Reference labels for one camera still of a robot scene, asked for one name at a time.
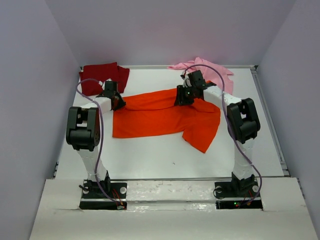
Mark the orange t-shirt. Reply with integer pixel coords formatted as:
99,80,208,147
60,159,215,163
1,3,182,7
112,89,221,153

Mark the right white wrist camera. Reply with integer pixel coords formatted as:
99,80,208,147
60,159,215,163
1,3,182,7
181,74,192,88

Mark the pink t-shirt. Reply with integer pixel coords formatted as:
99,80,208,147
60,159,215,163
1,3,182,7
166,56,235,95

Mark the aluminium table edge rail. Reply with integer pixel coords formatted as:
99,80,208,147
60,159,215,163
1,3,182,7
250,65,291,177

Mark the dark red folded t-shirt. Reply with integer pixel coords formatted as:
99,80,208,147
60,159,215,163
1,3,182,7
79,62,130,97

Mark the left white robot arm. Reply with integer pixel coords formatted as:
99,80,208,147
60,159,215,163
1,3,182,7
66,78,126,198

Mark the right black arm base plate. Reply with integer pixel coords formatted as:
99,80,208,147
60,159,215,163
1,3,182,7
212,181,263,210

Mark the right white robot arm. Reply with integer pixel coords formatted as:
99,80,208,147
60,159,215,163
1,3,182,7
174,70,261,200

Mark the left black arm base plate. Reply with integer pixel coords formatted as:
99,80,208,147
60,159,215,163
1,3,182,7
79,180,128,211

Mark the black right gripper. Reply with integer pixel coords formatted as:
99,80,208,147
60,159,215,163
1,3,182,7
173,84,197,106

